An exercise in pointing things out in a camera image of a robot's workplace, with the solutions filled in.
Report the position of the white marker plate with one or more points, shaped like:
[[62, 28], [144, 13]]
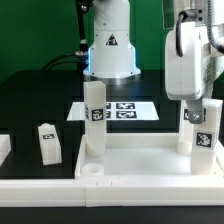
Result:
[[118, 111]]

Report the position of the white left rail block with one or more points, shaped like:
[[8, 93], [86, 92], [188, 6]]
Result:
[[5, 147]]

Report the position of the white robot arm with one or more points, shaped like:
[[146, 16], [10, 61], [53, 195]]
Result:
[[112, 57]]

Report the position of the white front rail barrier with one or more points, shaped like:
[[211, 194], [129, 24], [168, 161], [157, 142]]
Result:
[[151, 191]]

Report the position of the white desk top tray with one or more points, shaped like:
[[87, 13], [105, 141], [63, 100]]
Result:
[[134, 155]]

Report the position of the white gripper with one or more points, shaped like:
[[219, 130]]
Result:
[[189, 76]]

